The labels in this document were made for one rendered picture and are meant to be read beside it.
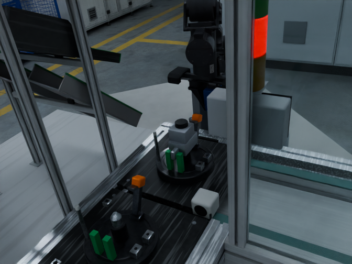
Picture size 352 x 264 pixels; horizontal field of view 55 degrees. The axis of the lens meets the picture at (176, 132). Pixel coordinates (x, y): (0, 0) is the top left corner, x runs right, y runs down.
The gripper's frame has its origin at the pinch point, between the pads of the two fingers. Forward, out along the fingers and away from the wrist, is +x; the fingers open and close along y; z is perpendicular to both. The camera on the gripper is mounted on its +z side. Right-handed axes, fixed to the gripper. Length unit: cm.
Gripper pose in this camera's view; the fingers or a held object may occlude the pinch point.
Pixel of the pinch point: (206, 98)
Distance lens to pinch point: 85.5
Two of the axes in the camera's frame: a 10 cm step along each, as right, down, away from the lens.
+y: -8.6, -1.9, 4.7
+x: 0.9, 8.5, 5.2
